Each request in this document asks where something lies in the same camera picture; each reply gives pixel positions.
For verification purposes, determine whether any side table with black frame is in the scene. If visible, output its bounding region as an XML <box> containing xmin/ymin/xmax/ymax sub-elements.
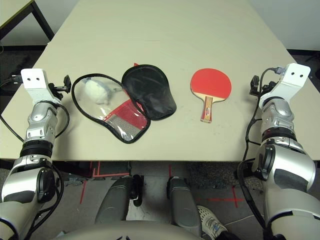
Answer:
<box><xmin>0</xmin><ymin>0</ymin><xmax>55</xmax><ymax>46</ymax></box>

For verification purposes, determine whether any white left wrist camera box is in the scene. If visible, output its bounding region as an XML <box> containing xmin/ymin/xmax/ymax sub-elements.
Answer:
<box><xmin>20</xmin><ymin>68</ymin><xmax>63</xmax><ymax>104</ymax></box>

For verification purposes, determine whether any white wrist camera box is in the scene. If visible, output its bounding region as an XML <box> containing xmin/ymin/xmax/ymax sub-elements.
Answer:
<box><xmin>258</xmin><ymin>62</ymin><xmax>312</xmax><ymax>109</ymax></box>
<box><xmin>20</xmin><ymin>68</ymin><xmax>63</xmax><ymax>104</ymax></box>

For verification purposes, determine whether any speckled grey floor mat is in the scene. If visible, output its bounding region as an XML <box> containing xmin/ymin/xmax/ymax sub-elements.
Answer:
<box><xmin>186</xmin><ymin>162</ymin><xmax>241</xmax><ymax>189</ymax></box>

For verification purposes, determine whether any dark foam floor mat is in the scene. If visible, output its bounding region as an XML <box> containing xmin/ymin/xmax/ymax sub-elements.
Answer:
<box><xmin>0</xmin><ymin>46</ymin><xmax>47</xmax><ymax>83</ymax></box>

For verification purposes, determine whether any white grey plush pendant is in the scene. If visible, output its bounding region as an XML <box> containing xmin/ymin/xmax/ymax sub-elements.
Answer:
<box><xmin>82</xmin><ymin>77</ymin><xmax>121</xmax><ymax>105</ymax></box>

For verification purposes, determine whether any grey robot right leg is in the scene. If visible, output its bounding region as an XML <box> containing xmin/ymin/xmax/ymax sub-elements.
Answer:
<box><xmin>166</xmin><ymin>176</ymin><xmax>202</xmax><ymax>237</ymax></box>

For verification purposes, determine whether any grey robot left leg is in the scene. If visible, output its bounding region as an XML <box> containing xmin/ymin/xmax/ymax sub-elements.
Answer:
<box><xmin>94</xmin><ymin>174</ymin><xmax>144</xmax><ymax>226</ymax></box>

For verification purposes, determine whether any red floor tape line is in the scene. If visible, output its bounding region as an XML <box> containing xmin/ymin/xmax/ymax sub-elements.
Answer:
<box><xmin>79</xmin><ymin>161</ymin><xmax>101</xmax><ymax>205</ymax></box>

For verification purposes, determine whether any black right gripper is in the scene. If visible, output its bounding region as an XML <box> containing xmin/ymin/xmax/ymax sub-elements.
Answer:
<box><xmin>250</xmin><ymin>74</ymin><xmax>276</xmax><ymax>97</ymax></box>

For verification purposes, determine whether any red black paddle case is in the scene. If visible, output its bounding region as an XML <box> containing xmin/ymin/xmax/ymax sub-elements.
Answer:
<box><xmin>71</xmin><ymin>62</ymin><xmax>177</xmax><ymax>145</ymax></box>

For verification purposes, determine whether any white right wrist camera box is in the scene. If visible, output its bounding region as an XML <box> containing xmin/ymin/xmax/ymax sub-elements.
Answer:
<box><xmin>258</xmin><ymin>62</ymin><xmax>312</xmax><ymax>109</ymax></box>

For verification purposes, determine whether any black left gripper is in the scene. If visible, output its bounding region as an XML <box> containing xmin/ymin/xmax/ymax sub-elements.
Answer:
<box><xmin>48</xmin><ymin>74</ymin><xmax>72</xmax><ymax>101</ymax></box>

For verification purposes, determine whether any grey robot torso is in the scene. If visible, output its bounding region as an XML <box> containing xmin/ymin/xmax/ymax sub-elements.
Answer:
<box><xmin>52</xmin><ymin>219</ymin><xmax>201</xmax><ymax>240</ymax></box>

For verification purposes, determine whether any white mesh sneaker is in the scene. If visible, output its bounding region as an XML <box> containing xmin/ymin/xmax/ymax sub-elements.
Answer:
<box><xmin>197</xmin><ymin>205</ymin><xmax>229</xmax><ymax>238</ymax></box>

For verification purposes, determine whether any grey robot leg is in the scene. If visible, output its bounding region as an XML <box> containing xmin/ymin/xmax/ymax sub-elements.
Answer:
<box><xmin>166</xmin><ymin>176</ymin><xmax>202</xmax><ymax>237</ymax></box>
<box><xmin>94</xmin><ymin>174</ymin><xmax>144</xmax><ymax>226</ymax></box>

